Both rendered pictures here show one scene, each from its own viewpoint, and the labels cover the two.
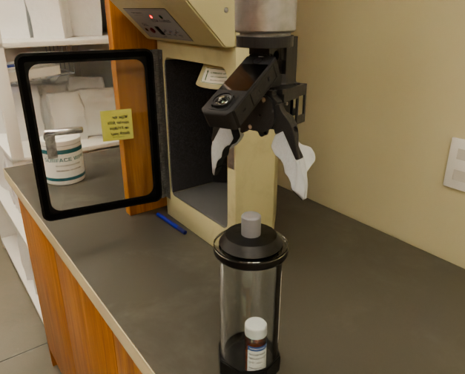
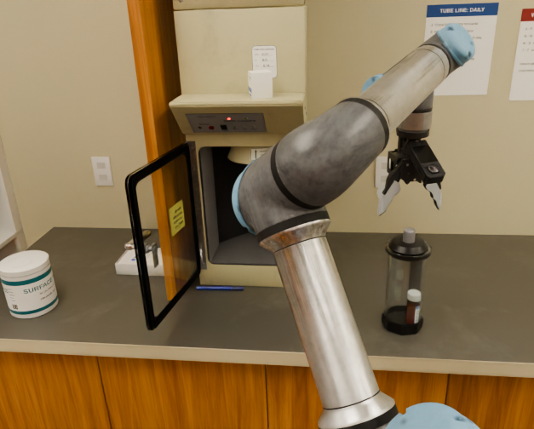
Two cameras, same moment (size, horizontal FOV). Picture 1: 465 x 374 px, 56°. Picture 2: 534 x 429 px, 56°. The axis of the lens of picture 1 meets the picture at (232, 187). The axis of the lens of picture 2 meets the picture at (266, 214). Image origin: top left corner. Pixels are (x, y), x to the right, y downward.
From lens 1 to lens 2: 1.02 m
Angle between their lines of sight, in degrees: 42
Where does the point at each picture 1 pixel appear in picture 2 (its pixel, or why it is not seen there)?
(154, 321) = not seen: hidden behind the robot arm
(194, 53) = (249, 140)
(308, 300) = (372, 283)
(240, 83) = (427, 157)
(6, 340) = not seen: outside the picture
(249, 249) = (422, 247)
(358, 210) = not seen: hidden behind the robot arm
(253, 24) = (424, 126)
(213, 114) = (436, 177)
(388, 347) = (432, 283)
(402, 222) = (348, 220)
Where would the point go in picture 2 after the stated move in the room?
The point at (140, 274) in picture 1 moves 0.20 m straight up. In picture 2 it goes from (269, 325) to (267, 258)
